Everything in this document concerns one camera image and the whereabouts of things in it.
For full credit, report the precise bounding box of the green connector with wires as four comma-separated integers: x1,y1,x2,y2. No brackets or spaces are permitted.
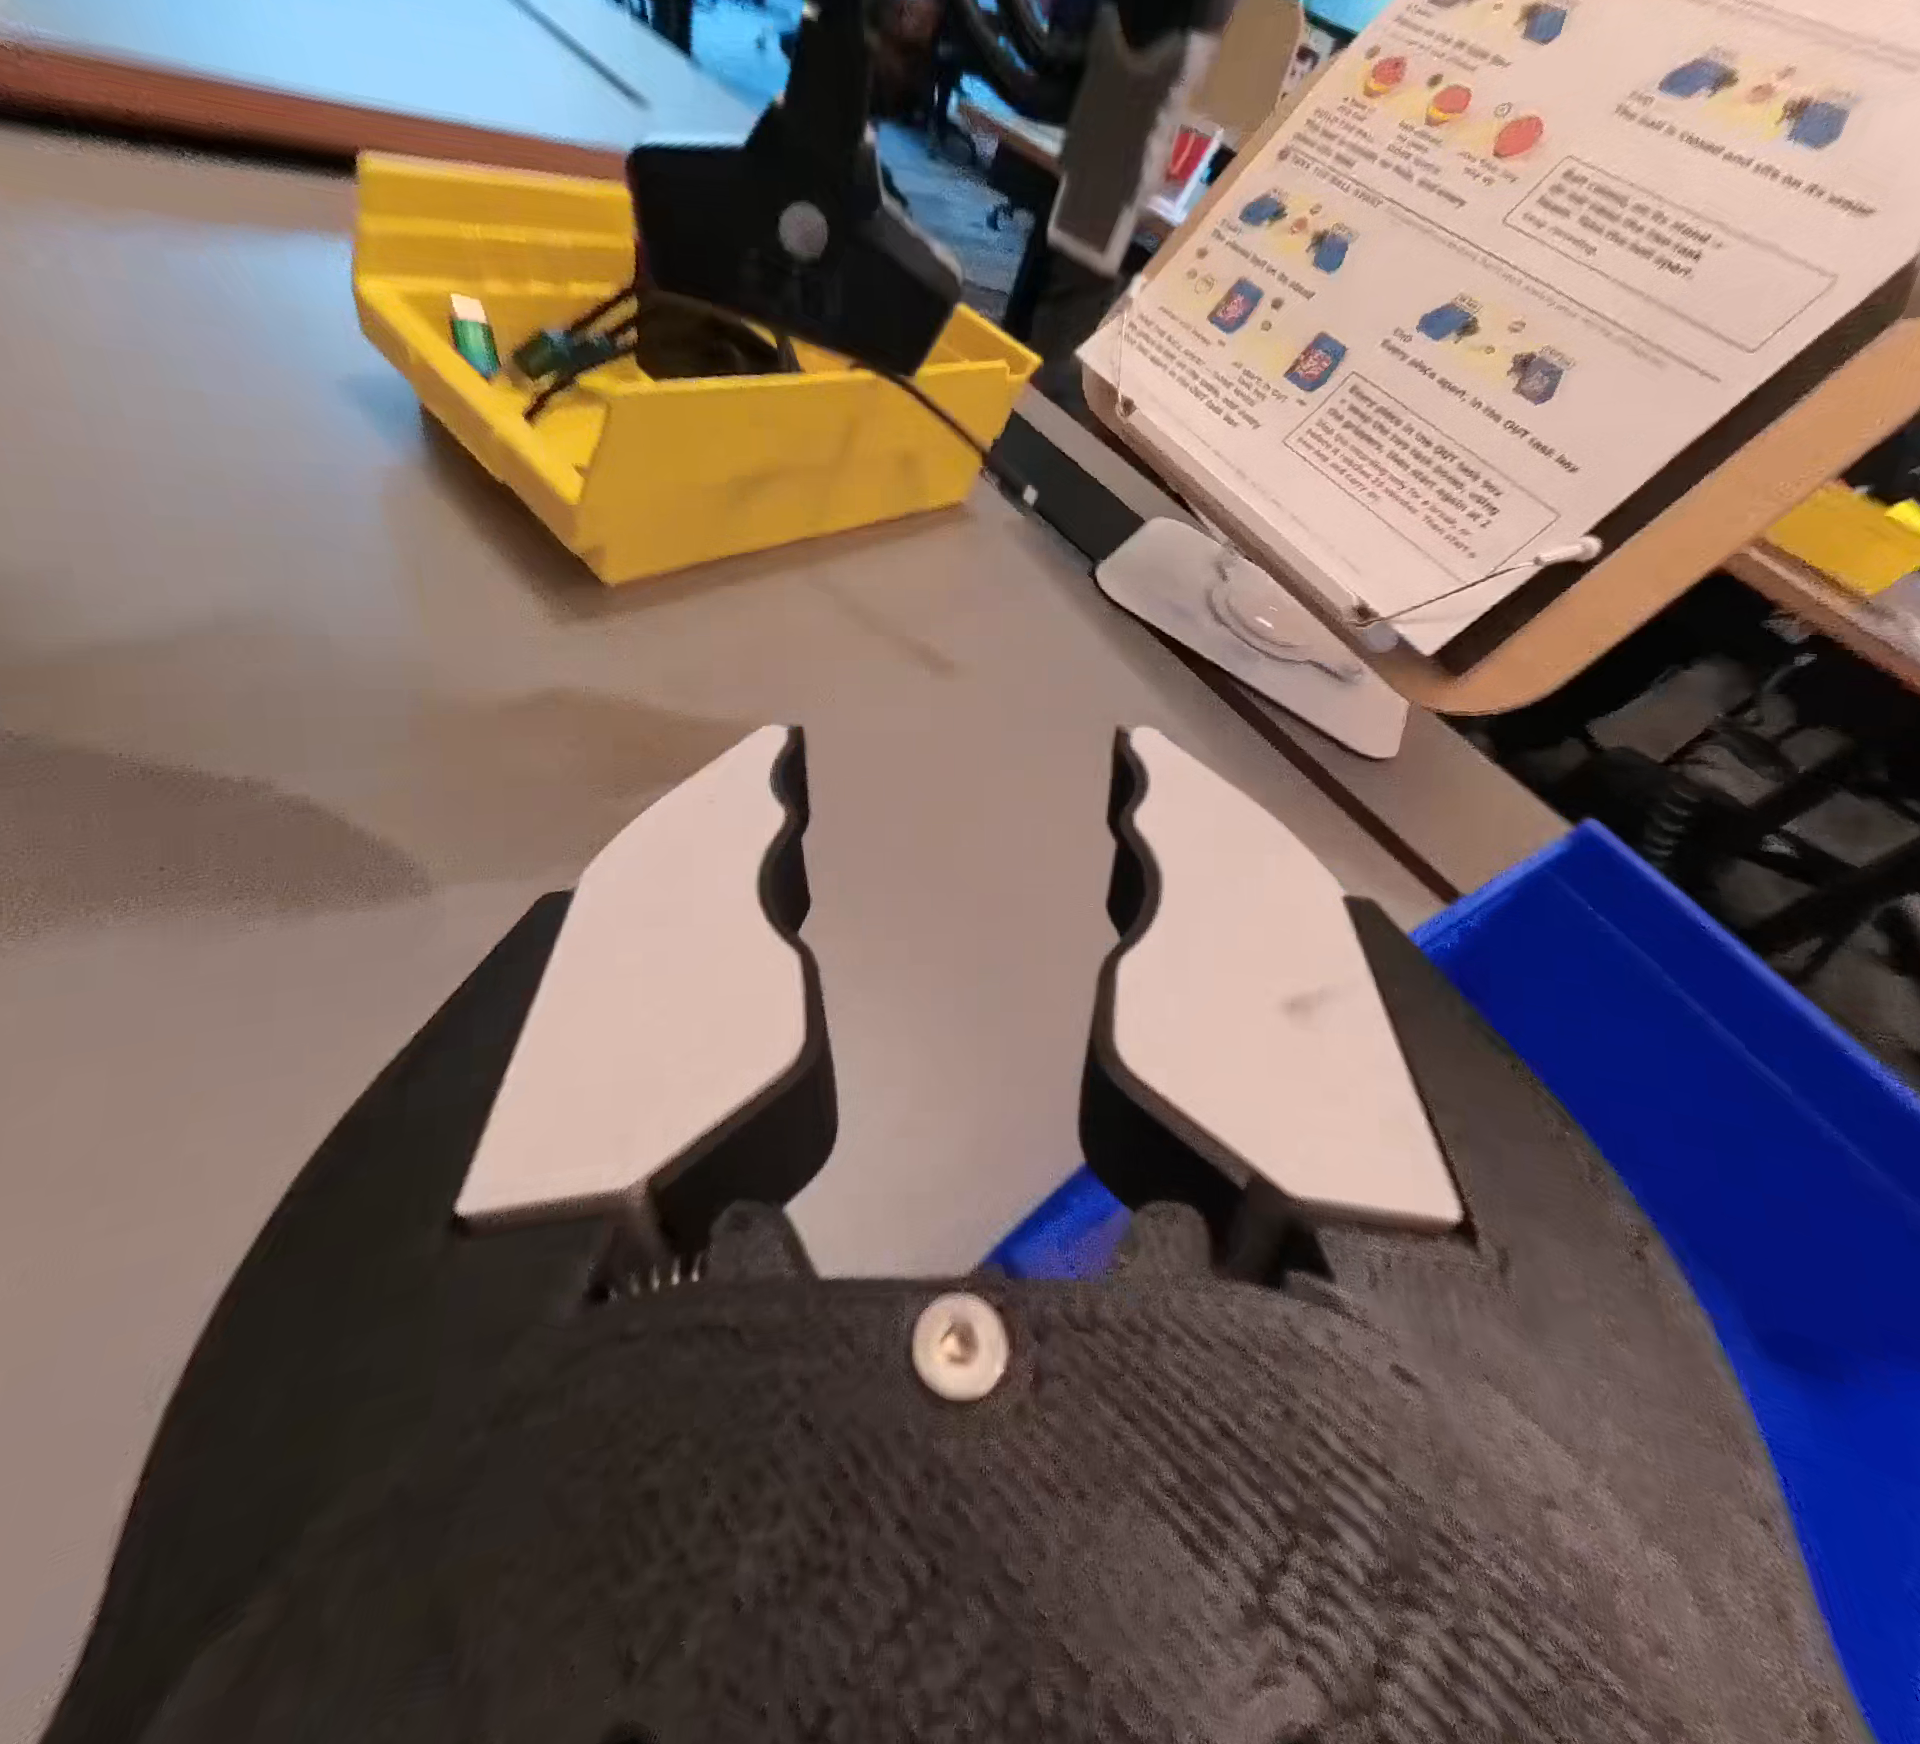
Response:
510,326,636,424

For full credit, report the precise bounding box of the yellow plastic part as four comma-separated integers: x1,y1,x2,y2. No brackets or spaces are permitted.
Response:
1762,487,1920,602

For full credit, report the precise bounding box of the grey desk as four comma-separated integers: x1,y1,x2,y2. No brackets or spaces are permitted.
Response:
0,127,1570,1744

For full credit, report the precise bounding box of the thin black cable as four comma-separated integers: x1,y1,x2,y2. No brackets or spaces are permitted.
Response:
886,359,1002,467

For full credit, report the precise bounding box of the black tape roll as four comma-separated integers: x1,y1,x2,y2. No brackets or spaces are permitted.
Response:
640,295,795,379

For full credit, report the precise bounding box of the yellow plastic bin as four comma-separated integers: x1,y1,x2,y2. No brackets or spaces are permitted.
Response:
352,151,1043,586

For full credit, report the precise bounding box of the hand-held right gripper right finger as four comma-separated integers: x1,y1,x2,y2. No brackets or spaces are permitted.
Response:
1080,726,1467,1235

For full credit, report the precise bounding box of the cardboard divider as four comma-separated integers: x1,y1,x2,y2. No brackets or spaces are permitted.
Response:
1194,0,1310,148

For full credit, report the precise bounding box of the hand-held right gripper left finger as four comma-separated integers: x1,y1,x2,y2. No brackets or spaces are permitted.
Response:
452,726,837,1235

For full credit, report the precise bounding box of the grey and black device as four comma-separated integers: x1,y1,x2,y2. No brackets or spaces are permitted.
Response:
1045,0,1256,280

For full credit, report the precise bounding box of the printed instruction sheet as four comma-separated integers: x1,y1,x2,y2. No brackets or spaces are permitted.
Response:
1080,0,1920,658

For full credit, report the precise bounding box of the blue plastic bin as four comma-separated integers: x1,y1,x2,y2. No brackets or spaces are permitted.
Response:
982,820,1920,1744

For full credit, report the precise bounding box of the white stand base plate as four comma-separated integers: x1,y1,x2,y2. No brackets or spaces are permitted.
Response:
1095,519,1411,757

